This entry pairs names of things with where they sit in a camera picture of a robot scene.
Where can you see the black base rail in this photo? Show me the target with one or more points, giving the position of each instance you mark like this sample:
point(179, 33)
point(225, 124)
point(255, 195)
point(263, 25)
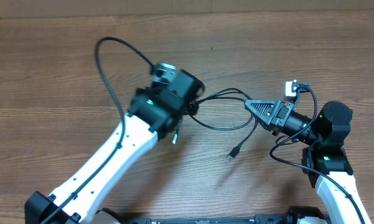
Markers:
point(294, 215)

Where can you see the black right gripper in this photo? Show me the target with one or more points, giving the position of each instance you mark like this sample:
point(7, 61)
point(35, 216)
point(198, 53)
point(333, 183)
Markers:
point(277, 108)

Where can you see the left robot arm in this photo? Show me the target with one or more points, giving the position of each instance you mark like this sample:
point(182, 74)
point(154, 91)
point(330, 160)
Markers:
point(154, 112)

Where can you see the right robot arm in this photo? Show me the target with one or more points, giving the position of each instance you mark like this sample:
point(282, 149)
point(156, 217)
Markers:
point(324, 159)

